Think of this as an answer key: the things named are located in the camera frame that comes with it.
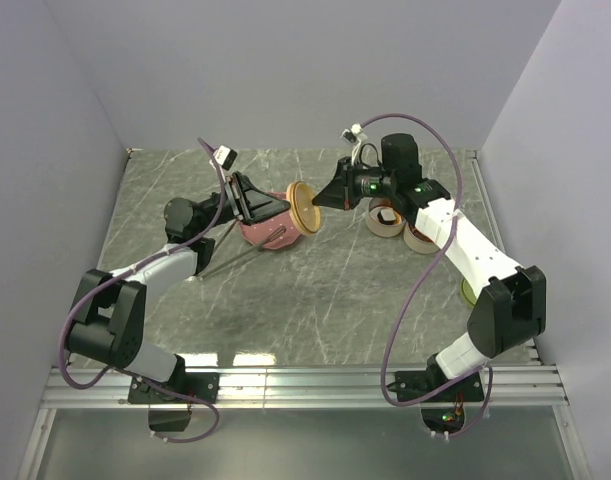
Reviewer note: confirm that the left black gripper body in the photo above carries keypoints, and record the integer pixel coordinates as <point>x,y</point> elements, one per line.
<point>234,185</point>

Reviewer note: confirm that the beige round lid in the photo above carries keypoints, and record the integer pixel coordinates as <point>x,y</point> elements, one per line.
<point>305,215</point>

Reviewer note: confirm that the beige steel container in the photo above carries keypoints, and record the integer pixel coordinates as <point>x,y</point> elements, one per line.
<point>418,242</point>
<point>375,227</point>

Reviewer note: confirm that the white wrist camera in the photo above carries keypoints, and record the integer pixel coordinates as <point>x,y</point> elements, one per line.
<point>356,137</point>
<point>225,157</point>

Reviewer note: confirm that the metal tongs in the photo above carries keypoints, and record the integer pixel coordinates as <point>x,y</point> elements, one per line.
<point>257,247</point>

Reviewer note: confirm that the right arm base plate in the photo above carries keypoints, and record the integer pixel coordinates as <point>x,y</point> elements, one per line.
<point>408,385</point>

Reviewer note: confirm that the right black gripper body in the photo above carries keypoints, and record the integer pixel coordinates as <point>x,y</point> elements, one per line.
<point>371,183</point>

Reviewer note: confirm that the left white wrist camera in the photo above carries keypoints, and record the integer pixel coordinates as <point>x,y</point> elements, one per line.
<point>225,157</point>

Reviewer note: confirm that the pink polka dot plate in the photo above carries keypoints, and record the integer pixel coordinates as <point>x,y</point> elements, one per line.
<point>255,233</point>

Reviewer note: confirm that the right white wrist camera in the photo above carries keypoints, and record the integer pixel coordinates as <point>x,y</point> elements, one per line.
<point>356,137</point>

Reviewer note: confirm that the green round lid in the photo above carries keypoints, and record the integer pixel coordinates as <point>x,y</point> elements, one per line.
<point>467,293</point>

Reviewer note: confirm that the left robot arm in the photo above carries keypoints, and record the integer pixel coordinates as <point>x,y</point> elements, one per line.
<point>106,321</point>

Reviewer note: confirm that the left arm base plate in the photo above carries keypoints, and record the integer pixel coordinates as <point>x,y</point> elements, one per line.
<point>202,386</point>

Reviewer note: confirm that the sushi piece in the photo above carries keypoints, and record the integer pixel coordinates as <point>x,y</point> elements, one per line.
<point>387,216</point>

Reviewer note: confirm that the aluminium rail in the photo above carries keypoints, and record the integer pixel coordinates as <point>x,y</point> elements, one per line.
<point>314,388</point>

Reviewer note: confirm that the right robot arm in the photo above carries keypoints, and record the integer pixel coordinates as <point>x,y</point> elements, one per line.
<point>510,306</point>

